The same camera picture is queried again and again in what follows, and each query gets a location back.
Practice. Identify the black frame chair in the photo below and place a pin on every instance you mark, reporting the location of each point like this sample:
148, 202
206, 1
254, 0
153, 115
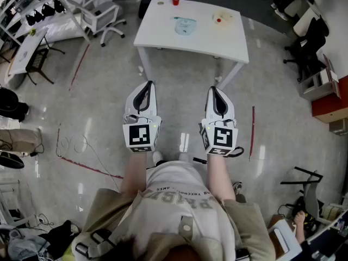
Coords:
38, 60

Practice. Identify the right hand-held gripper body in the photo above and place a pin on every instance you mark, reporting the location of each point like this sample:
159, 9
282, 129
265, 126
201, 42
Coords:
221, 137

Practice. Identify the white teal patterned cloth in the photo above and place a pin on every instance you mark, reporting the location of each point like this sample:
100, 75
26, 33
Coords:
185, 27

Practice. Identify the black cloth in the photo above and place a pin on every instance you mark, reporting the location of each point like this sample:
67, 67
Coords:
59, 235

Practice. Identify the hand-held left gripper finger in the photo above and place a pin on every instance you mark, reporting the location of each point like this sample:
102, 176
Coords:
153, 105
131, 102

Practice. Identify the white office chair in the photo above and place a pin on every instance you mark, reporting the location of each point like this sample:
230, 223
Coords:
104, 18

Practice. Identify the brown cardboard box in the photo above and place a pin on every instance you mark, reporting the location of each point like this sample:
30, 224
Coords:
274, 222

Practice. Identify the person's left white shoe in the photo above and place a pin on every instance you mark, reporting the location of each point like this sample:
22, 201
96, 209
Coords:
157, 156

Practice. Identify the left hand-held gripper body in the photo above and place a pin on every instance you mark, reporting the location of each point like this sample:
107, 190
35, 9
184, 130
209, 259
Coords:
140, 137

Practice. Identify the person's right white shoe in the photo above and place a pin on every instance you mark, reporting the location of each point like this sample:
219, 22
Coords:
183, 156

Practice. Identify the black waist device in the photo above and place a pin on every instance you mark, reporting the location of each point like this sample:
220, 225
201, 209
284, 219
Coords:
200, 160

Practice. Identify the person's white shoe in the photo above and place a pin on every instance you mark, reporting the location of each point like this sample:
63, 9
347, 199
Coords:
157, 156
281, 14
273, 6
183, 156

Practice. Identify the small white table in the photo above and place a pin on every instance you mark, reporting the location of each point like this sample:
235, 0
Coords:
27, 50

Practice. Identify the grey open box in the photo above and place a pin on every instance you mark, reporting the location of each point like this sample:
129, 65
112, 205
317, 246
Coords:
312, 88

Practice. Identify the person's beige white shirt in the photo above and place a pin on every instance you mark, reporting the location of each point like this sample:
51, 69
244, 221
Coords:
174, 200

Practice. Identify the person's right forearm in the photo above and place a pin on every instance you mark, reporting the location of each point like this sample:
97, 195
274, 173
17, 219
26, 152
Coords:
220, 175

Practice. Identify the person's black trousers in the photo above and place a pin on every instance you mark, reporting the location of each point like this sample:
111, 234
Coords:
157, 164

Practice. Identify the person's left forearm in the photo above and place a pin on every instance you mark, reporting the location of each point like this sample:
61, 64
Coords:
134, 173

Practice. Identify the grey sneaker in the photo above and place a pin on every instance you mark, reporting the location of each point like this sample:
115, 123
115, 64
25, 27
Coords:
237, 189

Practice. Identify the grey hooded garment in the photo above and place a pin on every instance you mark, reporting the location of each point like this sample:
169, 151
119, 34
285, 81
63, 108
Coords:
27, 243

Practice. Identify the black backpack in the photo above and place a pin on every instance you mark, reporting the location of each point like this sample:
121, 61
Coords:
11, 102

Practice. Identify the cream plastic tray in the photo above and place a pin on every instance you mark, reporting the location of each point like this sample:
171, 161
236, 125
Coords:
225, 18

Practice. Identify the overturned grey chair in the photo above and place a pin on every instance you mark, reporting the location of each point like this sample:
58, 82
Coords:
310, 194

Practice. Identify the white metal shelf rack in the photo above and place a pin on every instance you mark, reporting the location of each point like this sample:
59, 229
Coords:
68, 9

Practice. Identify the red floor tape strip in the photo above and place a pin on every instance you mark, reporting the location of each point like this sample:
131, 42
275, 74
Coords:
252, 133
79, 66
92, 168

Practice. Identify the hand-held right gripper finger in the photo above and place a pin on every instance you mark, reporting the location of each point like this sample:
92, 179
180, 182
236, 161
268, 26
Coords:
229, 109
209, 105

